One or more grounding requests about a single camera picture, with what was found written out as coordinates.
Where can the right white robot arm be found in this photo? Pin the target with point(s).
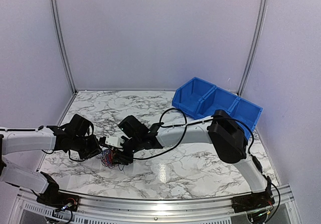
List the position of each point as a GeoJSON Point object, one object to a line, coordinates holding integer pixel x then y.
{"type": "Point", "coordinates": [220, 130]}

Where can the aluminium front rail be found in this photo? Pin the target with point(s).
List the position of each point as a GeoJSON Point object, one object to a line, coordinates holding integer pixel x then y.
{"type": "Point", "coordinates": [99, 209]}

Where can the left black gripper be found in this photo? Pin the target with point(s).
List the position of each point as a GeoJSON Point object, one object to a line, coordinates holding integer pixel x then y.
{"type": "Point", "coordinates": [95, 150]}

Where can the right aluminium frame post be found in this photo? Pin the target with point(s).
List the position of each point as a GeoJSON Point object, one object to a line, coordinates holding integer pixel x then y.
{"type": "Point", "coordinates": [253, 48]}

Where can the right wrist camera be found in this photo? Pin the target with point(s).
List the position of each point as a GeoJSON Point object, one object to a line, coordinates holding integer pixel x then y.
{"type": "Point", "coordinates": [113, 141]}

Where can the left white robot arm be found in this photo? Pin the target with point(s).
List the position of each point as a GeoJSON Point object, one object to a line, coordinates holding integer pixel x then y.
{"type": "Point", "coordinates": [77, 135]}

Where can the aluminium frame post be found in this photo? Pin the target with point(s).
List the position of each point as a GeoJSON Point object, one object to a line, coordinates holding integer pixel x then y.
{"type": "Point", "coordinates": [61, 45]}
{"type": "Point", "coordinates": [253, 48]}

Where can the blue three-compartment bin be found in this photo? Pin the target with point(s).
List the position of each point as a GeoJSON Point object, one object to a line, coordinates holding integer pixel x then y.
{"type": "Point", "coordinates": [198, 98]}

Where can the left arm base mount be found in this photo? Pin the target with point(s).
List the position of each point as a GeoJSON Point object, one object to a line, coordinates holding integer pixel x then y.
{"type": "Point", "coordinates": [59, 200]}

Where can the left aluminium frame post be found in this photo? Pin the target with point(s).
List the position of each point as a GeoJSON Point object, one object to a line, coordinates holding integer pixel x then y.
{"type": "Point", "coordinates": [61, 45]}

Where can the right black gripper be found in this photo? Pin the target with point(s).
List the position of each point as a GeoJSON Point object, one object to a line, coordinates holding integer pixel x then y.
{"type": "Point", "coordinates": [122, 159]}

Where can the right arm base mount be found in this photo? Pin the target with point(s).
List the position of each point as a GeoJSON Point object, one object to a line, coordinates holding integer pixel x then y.
{"type": "Point", "coordinates": [252, 201]}

